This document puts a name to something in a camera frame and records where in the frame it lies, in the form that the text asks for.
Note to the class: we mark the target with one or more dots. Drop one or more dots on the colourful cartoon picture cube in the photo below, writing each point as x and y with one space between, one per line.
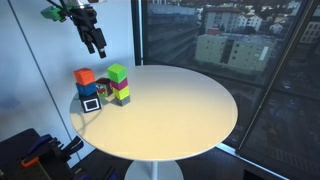
103 87

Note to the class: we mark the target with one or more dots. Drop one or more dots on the white red-roofed building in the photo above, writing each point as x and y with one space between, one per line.
226 18

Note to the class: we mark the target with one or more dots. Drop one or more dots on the orange block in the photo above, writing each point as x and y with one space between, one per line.
84 76

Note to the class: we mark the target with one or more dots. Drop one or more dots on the white table pedestal base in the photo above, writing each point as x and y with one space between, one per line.
153 170

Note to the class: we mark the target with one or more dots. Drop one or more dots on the black and white patterned cube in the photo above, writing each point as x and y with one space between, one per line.
90 104

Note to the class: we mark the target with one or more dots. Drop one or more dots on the bright green block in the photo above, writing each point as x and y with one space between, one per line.
117 73

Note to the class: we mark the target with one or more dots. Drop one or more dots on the dark slanted window frame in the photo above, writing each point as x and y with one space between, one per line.
276 76

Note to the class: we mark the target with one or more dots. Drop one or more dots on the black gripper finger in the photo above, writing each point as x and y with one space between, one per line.
102 53
90 48

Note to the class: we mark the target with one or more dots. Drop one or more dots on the magenta block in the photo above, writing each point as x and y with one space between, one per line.
120 84

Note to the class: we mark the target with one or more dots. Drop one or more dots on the blue block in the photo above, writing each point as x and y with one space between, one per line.
86 90

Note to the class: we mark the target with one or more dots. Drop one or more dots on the white window sill strip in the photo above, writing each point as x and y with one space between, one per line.
246 160

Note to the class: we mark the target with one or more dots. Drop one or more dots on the black spring clamp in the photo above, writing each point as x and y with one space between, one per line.
74 145

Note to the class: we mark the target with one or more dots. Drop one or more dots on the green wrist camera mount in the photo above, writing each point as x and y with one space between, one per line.
52 13

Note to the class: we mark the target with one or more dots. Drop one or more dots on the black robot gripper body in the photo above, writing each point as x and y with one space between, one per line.
90 26

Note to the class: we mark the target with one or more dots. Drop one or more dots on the pale green building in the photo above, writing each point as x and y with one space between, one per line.
233 51

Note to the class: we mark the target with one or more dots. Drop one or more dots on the black clamp rack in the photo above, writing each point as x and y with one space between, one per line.
20 156

